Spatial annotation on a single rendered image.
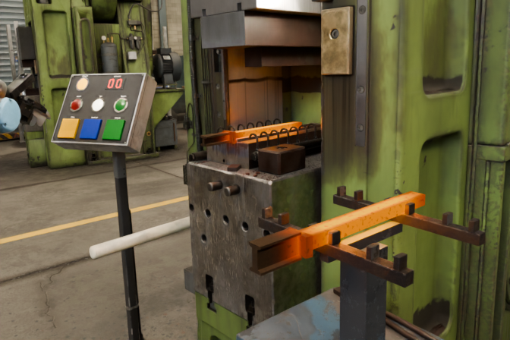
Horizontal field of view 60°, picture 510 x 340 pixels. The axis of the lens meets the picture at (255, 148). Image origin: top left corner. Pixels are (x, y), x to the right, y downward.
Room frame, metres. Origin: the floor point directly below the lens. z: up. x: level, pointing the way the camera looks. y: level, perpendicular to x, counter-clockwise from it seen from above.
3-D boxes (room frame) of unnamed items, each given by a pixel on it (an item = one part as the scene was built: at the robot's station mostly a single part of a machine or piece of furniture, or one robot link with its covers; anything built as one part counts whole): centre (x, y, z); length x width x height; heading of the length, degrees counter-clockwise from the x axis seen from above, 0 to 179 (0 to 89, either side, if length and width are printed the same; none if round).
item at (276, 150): (1.26, -0.08, 0.95); 0.12 x 0.08 x 0.06; 134
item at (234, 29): (1.49, -0.06, 1.32); 0.42 x 0.20 x 0.10; 134
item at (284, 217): (0.85, -0.12, 0.94); 0.23 x 0.06 x 0.02; 128
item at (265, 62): (1.50, -0.11, 1.24); 0.30 x 0.07 x 0.06; 134
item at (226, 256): (1.46, -0.11, 0.69); 0.56 x 0.38 x 0.45; 134
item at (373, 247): (0.66, -0.26, 0.94); 0.23 x 0.06 x 0.02; 128
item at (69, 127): (1.62, 0.67, 1.01); 0.07 x 0.05 x 0.07; 69
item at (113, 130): (1.54, 0.49, 1.01); 0.07 x 0.05 x 0.07; 69
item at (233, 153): (1.49, -0.06, 0.96); 0.42 x 0.20 x 0.09; 134
